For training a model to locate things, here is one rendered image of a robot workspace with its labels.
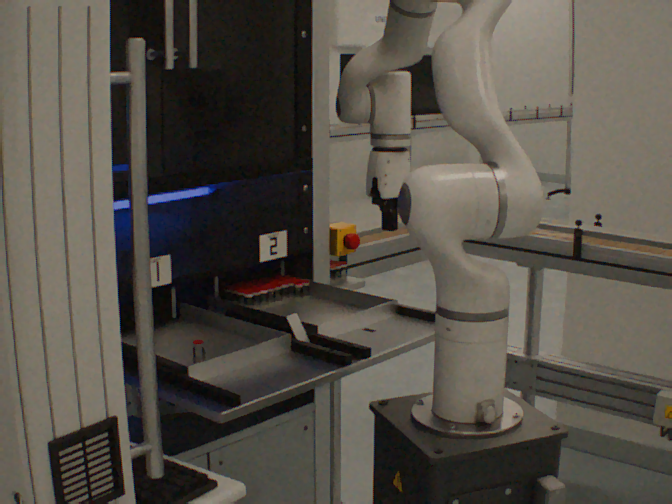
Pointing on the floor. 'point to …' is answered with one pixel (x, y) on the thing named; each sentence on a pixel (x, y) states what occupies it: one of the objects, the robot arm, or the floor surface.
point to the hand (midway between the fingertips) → (389, 220)
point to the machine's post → (319, 30)
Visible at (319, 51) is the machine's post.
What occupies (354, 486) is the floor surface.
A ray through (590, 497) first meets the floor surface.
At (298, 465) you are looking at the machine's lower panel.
